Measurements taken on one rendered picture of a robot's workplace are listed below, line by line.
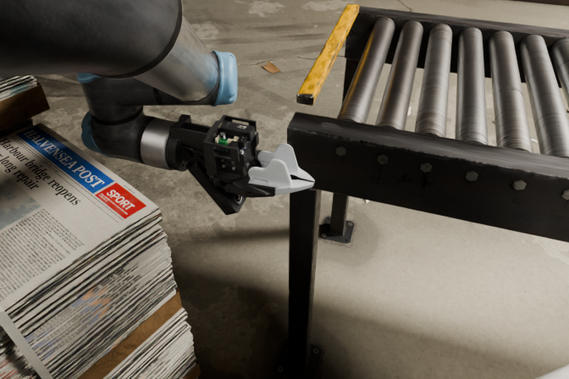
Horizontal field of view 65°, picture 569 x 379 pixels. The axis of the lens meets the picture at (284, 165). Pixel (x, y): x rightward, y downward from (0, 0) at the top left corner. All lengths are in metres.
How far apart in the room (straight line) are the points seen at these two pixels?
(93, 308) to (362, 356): 0.92
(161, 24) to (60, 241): 0.31
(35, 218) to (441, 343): 1.14
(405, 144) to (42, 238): 0.50
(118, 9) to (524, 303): 1.48
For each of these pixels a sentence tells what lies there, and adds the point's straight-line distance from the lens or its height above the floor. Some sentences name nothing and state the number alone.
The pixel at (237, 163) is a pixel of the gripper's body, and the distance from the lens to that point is 0.63.
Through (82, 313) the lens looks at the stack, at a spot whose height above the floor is 0.74.
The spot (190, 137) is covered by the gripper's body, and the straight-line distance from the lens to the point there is 0.65.
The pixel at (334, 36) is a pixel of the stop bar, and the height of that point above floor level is 0.82.
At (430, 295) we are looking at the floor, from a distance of 1.52.
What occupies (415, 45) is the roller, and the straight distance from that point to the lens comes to 1.01.
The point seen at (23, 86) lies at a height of 0.88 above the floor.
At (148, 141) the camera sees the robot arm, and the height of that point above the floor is 0.81.
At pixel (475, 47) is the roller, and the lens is 1.03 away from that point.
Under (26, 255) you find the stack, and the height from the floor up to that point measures 0.83.
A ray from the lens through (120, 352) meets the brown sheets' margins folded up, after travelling 0.69.
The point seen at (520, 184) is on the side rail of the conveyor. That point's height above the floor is 0.78.
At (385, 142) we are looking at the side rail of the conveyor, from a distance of 0.69.
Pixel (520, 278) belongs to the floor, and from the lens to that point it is 1.67.
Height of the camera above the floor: 1.21
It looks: 40 degrees down
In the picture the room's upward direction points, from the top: straight up
